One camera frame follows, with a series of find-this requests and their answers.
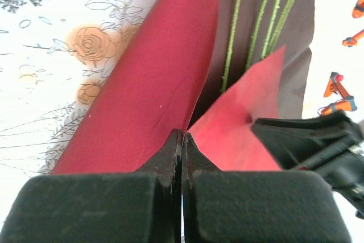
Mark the fake pink rose stem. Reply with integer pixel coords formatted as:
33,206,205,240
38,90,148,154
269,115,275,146
266,0,311,55

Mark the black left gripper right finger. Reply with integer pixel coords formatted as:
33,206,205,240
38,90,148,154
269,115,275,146
181,132,354,243

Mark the fake peach rose stem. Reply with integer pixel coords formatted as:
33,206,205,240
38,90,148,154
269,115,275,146
260,0,290,60

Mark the fake coral rose stem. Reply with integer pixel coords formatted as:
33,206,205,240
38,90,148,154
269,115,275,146
245,0,281,72

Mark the floral print tablecloth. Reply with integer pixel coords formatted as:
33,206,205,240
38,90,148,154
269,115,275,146
0,0,183,176

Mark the fake white rose stem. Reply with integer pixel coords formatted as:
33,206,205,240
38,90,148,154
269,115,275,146
220,0,247,93

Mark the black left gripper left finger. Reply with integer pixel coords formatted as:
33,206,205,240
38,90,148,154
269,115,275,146
0,128,183,243

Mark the dark red wrapping paper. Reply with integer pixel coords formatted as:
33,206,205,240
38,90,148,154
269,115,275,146
49,0,318,174

